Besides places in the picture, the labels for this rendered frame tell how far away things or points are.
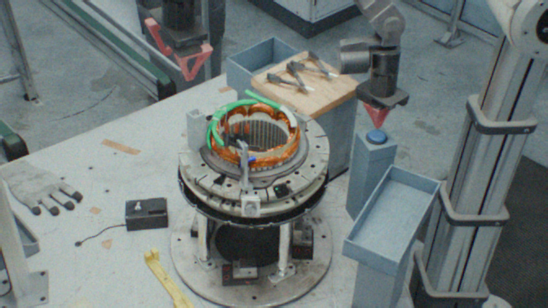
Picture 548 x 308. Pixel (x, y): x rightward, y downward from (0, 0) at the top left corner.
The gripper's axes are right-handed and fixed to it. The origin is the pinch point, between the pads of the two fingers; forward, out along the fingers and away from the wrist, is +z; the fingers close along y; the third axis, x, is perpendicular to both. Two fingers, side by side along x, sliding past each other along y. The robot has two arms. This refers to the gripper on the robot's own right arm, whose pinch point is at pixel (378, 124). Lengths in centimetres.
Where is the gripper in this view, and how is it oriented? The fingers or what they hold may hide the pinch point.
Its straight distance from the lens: 156.1
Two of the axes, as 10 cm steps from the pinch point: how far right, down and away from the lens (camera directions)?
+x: 7.5, -4.3, 5.0
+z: 0.2, 7.7, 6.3
